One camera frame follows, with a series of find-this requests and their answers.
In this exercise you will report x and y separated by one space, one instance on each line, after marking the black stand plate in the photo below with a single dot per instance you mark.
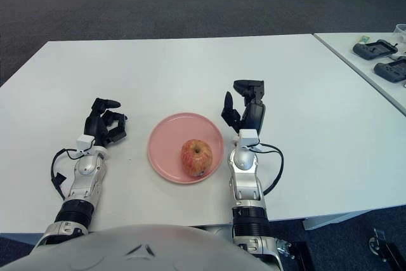
303 256

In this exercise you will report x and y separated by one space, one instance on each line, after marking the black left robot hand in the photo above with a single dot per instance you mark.
93 125

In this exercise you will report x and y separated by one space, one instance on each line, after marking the black caster wheel stand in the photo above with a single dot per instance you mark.
385 248

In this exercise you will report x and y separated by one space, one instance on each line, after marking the pink round plate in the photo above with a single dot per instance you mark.
165 144

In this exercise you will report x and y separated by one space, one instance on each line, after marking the grey handheld controller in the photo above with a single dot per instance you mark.
391 70
374 49

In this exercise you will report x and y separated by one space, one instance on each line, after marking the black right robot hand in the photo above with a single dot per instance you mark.
253 115

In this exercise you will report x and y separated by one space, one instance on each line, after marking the green packet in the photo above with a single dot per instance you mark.
364 39

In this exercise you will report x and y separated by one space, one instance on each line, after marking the silver robot torso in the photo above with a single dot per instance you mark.
127 252

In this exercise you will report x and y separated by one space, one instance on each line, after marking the red yellow apple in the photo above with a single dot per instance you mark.
196 158

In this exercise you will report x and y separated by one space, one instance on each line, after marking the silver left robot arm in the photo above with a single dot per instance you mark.
84 167

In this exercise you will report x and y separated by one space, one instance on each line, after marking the clear plastic container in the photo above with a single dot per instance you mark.
401 33

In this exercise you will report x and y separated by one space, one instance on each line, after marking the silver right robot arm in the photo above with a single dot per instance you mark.
244 175

